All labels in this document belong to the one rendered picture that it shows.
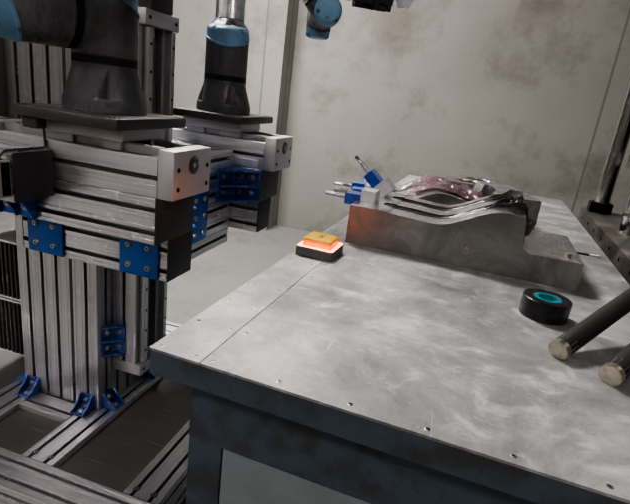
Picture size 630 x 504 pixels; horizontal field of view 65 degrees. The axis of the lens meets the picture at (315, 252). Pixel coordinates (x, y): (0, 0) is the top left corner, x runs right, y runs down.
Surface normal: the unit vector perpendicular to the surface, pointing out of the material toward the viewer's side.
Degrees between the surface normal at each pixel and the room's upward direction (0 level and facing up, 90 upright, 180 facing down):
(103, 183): 90
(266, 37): 90
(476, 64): 90
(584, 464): 0
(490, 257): 90
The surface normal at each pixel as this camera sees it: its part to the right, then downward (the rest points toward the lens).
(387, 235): -0.33, 0.25
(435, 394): 0.12, -0.95
